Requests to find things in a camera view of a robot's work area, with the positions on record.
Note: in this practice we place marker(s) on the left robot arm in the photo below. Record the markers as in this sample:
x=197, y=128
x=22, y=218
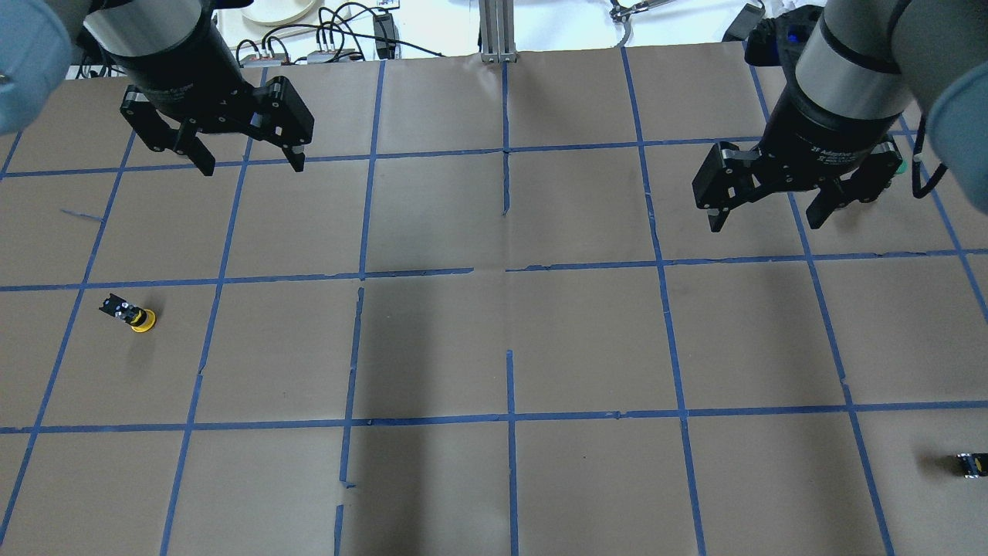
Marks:
x=38, y=39

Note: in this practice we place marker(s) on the black power adapter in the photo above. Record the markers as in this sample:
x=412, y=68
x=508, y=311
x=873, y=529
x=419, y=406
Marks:
x=385, y=35

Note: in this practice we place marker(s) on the beige plate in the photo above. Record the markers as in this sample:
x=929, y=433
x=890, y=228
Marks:
x=274, y=13

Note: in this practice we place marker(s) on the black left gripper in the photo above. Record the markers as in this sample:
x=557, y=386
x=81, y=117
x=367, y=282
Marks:
x=179, y=68

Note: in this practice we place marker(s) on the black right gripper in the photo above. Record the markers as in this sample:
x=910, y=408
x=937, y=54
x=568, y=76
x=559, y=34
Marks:
x=820, y=131

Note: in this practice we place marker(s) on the yellow push button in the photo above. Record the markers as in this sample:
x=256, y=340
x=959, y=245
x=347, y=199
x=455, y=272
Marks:
x=139, y=319

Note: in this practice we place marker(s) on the aluminium frame post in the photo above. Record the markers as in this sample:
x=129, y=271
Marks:
x=496, y=31

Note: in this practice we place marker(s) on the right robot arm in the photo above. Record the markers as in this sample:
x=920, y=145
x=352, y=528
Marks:
x=851, y=69

